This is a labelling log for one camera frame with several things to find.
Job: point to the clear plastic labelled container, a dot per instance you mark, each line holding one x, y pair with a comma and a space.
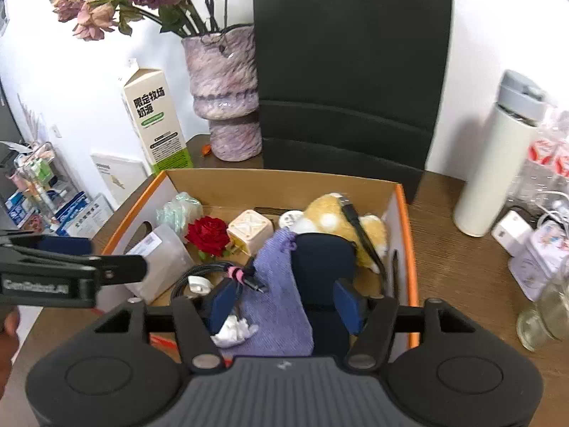
164, 258

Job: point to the green bubble wrap bundle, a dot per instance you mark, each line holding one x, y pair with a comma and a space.
180, 213

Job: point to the orange-edged cardboard box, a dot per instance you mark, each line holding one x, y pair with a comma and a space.
284, 187

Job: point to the red rose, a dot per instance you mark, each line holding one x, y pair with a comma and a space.
206, 235

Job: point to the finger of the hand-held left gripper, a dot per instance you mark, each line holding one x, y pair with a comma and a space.
66, 245
120, 269

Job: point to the purple marbled vase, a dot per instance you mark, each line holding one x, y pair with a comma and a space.
226, 84

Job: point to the beige cube charger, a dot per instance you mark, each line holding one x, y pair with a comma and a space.
249, 231

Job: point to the small white charger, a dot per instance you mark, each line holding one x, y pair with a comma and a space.
198, 285

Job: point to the white flat board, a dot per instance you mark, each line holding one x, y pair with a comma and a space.
118, 178

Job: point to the wooden desktop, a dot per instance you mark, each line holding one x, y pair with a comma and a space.
466, 275

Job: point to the white green milk carton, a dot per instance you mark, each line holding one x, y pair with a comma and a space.
155, 115

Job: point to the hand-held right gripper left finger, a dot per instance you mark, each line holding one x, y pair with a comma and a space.
222, 304

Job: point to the clear bag of red-white packets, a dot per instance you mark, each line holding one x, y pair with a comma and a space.
551, 155

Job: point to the blue white box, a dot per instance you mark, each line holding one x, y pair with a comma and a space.
84, 215

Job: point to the white round object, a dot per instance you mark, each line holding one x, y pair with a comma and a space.
291, 220

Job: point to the black paper bag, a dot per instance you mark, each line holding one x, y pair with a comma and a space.
351, 75

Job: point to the crumpled white tissue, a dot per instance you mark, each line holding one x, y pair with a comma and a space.
233, 331

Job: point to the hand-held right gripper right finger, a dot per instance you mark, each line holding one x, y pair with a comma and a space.
349, 307

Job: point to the person's left hand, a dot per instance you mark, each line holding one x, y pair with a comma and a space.
9, 347

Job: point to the yellow white plush toy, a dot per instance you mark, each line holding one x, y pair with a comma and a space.
324, 213

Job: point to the small orange object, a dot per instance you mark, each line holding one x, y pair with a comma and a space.
206, 151

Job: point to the purple fabric pouch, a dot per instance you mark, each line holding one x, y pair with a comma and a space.
275, 284

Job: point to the printed tin box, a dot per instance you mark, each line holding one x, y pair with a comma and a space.
540, 258

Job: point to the white thermos bottle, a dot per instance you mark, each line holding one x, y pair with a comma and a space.
493, 164

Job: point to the white power adapter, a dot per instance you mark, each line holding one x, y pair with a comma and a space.
511, 233

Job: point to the clear glass bottle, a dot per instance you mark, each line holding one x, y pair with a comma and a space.
542, 320

